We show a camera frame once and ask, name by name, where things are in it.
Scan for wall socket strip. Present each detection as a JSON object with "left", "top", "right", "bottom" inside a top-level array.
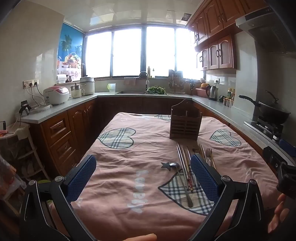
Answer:
[{"left": 23, "top": 79, "right": 40, "bottom": 89}]

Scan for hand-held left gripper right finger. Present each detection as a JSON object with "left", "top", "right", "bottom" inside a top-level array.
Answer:
[{"left": 190, "top": 154, "right": 273, "bottom": 241}]

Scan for long metal spoon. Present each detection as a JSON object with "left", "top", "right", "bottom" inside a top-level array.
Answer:
[{"left": 161, "top": 162, "right": 194, "bottom": 208}]

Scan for steel electric kettle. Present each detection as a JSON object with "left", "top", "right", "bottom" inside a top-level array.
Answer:
[{"left": 206, "top": 85, "right": 219, "bottom": 101}]

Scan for white electric cooker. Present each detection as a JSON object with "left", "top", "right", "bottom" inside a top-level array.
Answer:
[{"left": 80, "top": 76, "right": 96, "bottom": 95}]

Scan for wooden chopstick red patterned end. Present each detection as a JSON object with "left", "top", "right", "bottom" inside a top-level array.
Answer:
[
  {"left": 187, "top": 147, "right": 196, "bottom": 189},
  {"left": 184, "top": 146, "right": 193, "bottom": 191}
]

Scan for person's left hand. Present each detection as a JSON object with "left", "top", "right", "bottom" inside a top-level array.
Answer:
[{"left": 119, "top": 233, "right": 158, "bottom": 241}]

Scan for pink and white rice cooker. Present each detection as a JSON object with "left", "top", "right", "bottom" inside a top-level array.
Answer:
[{"left": 43, "top": 86, "right": 70, "bottom": 105}]

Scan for grey kitchen countertop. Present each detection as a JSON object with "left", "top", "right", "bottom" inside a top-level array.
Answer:
[{"left": 21, "top": 91, "right": 296, "bottom": 167}]

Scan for range hood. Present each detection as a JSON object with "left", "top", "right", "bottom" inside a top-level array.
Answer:
[{"left": 235, "top": 6, "right": 296, "bottom": 54}]

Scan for wooden cabinets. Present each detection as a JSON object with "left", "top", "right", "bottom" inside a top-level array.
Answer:
[
  {"left": 187, "top": 0, "right": 269, "bottom": 70},
  {"left": 30, "top": 96, "right": 232, "bottom": 179}
]

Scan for black wok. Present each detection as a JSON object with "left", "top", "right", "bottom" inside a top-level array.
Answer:
[{"left": 239, "top": 90, "right": 291, "bottom": 126}]

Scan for pink bedsheet with plaid hearts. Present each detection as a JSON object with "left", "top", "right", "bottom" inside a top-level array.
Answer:
[{"left": 50, "top": 112, "right": 281, "bottom": 241}]

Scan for metal dish rack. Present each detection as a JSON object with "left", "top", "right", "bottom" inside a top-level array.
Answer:
[{"left": 168, "top": 70, "right": 185, "bottom": 93}]

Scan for kitchen window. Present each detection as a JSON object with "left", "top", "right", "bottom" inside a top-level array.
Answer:
[{"left": 84, "top": 24, "right": 204, "bottom": 79}]

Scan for small black device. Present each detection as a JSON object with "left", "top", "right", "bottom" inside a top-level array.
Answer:
[{"left": 19, "top": 100, "right": 31, "bottom": 116}]

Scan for small white electric kettle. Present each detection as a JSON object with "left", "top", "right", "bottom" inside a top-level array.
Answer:
[{"left": 70, "top": 83, "right": 85, "bottom": 99}]

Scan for wooden lower cabinets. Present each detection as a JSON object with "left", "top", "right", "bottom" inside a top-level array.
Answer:
[{"left": 30, "top": 96, "right": 232, "bottom": 179}]

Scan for metal fork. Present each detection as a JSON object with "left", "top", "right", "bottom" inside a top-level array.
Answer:
[{"left": 206, "top": 148, "right": 216, "bottom": 169}]

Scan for kitchen faucet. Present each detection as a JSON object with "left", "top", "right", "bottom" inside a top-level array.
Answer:
[{"left": 138, "top": 71, "right": 150, "bottom": 92}]

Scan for wooden upper cabinets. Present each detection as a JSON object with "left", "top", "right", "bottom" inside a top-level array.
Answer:
[{"left": 187, "top": 0, "right": 269, "bottom": 70}]

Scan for bundle of chopsticks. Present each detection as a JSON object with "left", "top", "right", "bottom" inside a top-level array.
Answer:
[{"left": 180, "top": 146, "right": 197, "bottom": 189}]

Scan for person's right hand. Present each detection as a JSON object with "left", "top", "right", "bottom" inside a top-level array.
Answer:
[{"left": 268, "top": 193, "right": 290, "bottom": 234}]

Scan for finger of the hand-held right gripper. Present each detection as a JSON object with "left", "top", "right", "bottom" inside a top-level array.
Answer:
[
  {"left": 262, "top": 146, "right": 287, "bottom": 173},
  {"left": 279, "top": 138, "right": 296, "bottom": 161}
]

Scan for wall poster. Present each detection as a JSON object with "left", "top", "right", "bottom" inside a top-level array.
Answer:
[{"left": 57, "top": 22, "right": 84, "bottom": 78}]

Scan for white storage shelf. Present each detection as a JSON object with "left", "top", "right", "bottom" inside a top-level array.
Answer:
[{"left": 0, "top": 123, "right": 50, "bottom": 209}]

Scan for wooden utensil holder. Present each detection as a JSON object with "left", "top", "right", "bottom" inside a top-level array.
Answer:
[{"left": 169, "top": 99, "right": 203, "bottom": 141}]

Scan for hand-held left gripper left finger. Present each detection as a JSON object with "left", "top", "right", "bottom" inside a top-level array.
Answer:
[{"left": 20, "top": 154, "right": 97, "bottom": 241}]

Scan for gas stove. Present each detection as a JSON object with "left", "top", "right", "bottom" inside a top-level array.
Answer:
[{"left": 244, "top": 117, "right": 285, "bottom": 142}]

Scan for black power cable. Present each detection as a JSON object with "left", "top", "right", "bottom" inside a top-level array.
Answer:
[{"left": 25, "top": 85, "right": 47, "bottom": 107}]

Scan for green vegetables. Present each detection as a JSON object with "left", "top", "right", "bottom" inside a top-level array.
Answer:
[{"left": 147, "top": 86, "right": 167, "bottom": 95}]

